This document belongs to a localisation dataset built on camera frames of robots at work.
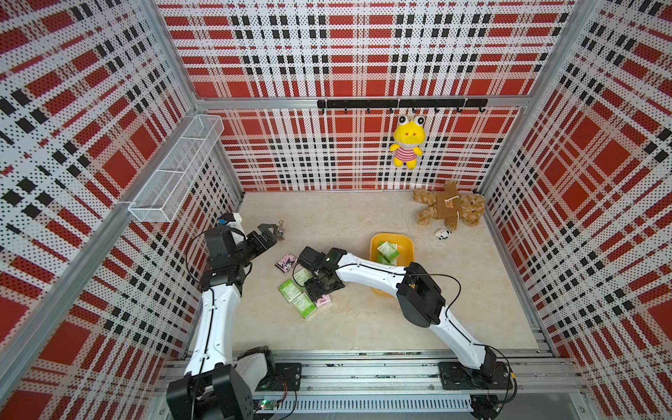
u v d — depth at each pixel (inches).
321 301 33.9
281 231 42.3
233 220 27.6
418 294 22.7
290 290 34.8
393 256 37.1
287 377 29.2
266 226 28.5
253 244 27.7
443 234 41.1
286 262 37.5
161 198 27.4
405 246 39.6
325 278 26.1
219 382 15.0
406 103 35.1
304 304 33.9
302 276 35.5
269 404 27.1
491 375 24.7
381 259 37.7
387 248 37.7
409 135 35.9
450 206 42.2
